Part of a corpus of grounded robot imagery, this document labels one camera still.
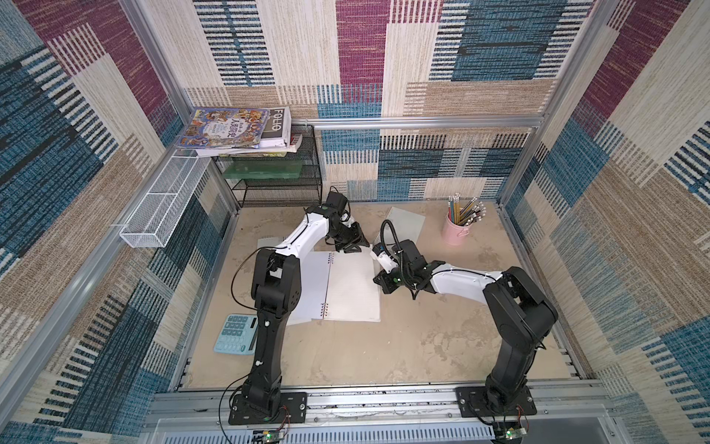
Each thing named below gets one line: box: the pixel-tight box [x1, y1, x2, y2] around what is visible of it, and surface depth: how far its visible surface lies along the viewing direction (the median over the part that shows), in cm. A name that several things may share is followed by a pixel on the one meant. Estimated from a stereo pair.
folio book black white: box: [259, 106, 293, 148], surface depth 83 cm
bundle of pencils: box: [447, 192, 488, 227], surface depth 103 cm
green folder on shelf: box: [221, 160, 303, 180], surface depth 101 cm
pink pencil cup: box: [441, 212, 474, 246], surface depth 105 cm
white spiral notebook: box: [286, 249, 381, 327], surface depth 94 cm
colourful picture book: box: [174, 107, 270, 149], surface depth 83 cm
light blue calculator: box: [213, 313, 258, 356], surface depth 85 cm
